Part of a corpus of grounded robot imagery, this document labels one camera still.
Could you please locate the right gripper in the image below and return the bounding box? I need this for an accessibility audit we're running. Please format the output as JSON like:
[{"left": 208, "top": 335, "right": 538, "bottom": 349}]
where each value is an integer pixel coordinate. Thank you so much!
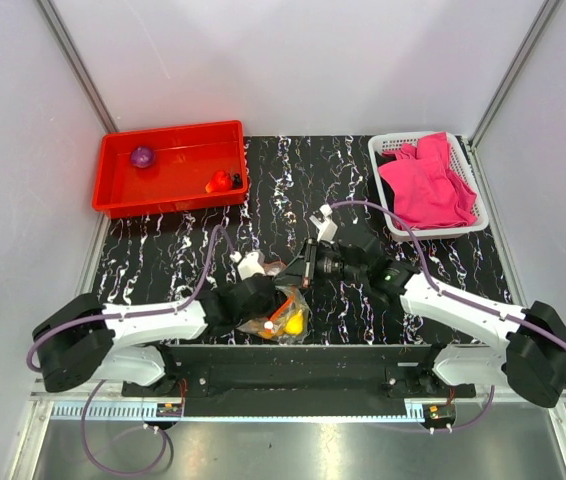
[{"left": 274, "top": 238, "right": 367, "bottom": 291}]

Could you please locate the clear zip top bag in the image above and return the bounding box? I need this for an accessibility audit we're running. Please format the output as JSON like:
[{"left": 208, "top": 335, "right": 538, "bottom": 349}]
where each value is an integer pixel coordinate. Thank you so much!
[{"left": 238, "top": 287, "right": 310, "bottom": 345}]

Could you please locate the red fake fruit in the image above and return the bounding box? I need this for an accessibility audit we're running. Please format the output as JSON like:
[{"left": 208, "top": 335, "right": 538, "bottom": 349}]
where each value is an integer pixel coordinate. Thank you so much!
[{"left": 205, "top": 170, "right": 233, "bottom": 194}]

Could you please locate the pink fake fruit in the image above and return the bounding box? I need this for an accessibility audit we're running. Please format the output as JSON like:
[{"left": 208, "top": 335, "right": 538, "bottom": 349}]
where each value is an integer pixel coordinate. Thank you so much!
[{"left": 130, "top": 146, "right": 155, "bottom": 169}]

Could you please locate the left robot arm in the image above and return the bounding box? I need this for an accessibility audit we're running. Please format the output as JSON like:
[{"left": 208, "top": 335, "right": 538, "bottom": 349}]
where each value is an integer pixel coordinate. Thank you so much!
[{"left": 26, "top": 274, "right": 286, "bottom": 396}]

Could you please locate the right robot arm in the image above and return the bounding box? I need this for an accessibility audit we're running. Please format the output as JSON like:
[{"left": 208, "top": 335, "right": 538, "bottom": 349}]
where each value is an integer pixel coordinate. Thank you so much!
[{"left": 274, "top": 238, "right": 566, "bottom": 408}]

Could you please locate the yellow fake lemon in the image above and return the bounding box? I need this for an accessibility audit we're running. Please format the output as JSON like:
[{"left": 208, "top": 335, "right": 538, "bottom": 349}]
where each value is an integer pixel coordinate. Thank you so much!
[{"left": 283, "top": 310, "right": 306, "bottom": 336}]

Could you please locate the black marble mat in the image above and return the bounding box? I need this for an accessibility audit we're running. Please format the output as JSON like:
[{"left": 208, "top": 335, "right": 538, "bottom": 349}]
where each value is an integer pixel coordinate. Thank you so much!
[{"left": 87, "top": 135, "right": 534, "bottom": 346}]

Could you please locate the pink cloth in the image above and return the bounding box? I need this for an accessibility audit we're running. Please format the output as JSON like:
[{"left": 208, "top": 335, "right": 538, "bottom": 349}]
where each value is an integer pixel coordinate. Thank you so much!
[{"left": 378, "top": 132, "right": 477, "bottom": 230}]

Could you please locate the white plastic basket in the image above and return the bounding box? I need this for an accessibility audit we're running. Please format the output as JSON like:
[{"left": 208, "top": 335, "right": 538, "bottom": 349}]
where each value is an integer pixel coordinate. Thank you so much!
[{"left": 368, "top": 131, "right": 489, "bottom": 240}]

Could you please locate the red plastic bin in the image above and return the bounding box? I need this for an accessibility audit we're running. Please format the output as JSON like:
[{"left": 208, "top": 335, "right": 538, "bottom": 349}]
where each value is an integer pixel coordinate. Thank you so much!
[{"left": 92, "top": 120, "right": 249, "bottom": 219}]

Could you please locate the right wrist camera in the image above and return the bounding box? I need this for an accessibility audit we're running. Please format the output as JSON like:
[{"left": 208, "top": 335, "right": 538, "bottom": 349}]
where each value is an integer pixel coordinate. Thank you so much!
[{"left": 309, "top": 204, "right": 338, "bottom": 243}]

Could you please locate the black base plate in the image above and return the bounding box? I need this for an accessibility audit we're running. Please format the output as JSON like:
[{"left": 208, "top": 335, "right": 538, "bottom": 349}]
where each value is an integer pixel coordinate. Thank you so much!
[{"left": 122, "top": 345, "right": 476, "bottom": 421}]

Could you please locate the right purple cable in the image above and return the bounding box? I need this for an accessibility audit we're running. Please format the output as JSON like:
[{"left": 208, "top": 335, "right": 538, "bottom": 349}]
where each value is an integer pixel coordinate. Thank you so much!
[{"left": 327, "top": 199, "right": 566, "bottom": 432}]

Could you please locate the purple cable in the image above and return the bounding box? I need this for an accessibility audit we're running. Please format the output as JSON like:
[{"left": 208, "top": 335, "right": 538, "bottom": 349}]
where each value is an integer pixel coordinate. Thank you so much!
[
  {"left": 27, "top": 224, "right": 242, "bottom": 476},
  {"left": 327, "top": 199, "right": 566, "bottom": 432}
]

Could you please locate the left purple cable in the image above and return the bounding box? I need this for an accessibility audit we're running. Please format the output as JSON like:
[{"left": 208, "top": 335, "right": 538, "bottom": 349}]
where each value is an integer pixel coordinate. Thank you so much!
[{"left": 27, "top": 224, "right": 242, "bottom": 476}]

